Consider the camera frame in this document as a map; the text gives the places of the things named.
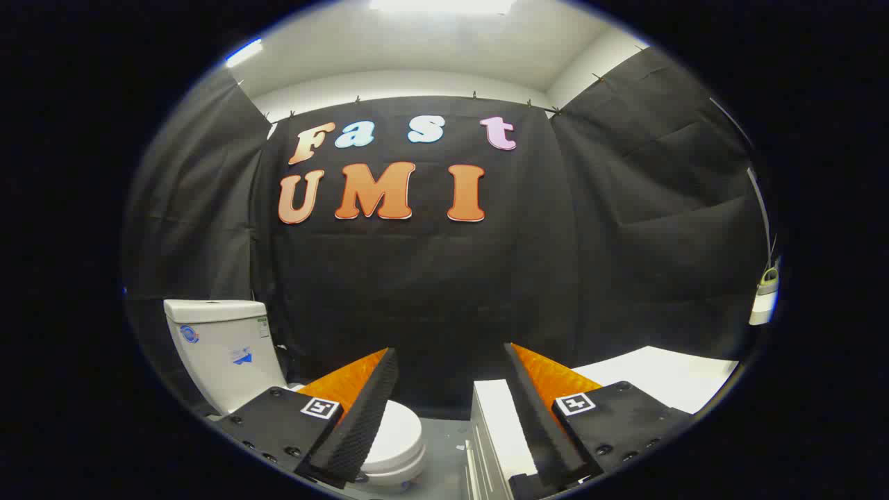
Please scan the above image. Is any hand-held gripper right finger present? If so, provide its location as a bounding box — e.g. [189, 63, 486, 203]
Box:
[504, 342, 695, 500]

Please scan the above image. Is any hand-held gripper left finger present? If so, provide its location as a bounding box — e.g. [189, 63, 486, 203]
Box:
[219, 347, 399, 489]

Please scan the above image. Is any white toilet lid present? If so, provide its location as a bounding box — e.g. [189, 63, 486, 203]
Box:
[363, 400, 424, 467]

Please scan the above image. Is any white toilet seat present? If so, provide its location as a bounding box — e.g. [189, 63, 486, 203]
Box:
[358, 444, 427, 488]

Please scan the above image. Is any white cabinet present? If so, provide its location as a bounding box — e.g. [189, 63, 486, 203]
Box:
[464, 345, 739, 500]

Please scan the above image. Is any black backdrop cloth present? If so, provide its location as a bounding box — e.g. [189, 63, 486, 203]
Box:
[123, 47, 773, 420]

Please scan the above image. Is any white and green object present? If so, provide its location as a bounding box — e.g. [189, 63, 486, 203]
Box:
[748, 267, 781, 326]

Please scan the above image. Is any ceiling light panel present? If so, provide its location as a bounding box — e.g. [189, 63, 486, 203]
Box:
[368, 0, 519, 17]

